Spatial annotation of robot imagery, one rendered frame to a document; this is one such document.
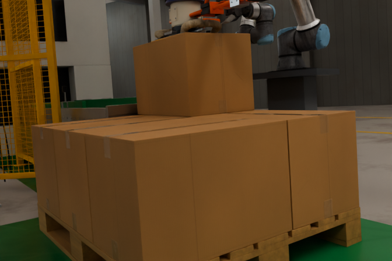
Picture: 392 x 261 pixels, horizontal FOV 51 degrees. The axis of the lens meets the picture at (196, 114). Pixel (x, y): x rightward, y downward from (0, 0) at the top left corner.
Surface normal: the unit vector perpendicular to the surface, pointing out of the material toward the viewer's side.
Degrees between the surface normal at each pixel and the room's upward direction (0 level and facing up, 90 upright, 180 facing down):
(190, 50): 90
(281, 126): 90
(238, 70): 90
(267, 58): 90
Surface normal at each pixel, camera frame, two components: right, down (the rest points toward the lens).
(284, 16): -0.55, 0.08
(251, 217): 0.56, 0.01
